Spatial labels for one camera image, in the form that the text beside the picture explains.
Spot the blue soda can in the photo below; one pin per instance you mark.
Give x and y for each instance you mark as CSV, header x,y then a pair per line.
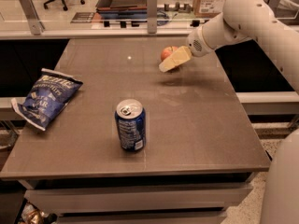
x,y
130,117

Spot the middle metal railing bracket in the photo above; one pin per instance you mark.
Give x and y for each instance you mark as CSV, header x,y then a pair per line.
x,y
152,16

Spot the blue chip bag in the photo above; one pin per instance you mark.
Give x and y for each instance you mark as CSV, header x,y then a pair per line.
x,y
48,97

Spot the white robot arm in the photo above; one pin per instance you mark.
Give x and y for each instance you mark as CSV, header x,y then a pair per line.
x,y
240,20

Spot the left metal railing bracket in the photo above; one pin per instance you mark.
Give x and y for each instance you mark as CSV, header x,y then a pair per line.
x,y
35,24

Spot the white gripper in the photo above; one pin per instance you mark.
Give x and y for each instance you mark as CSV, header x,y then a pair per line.
x,y
195,45

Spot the red apple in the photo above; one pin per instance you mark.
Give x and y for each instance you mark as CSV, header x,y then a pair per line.
x,y
167,52

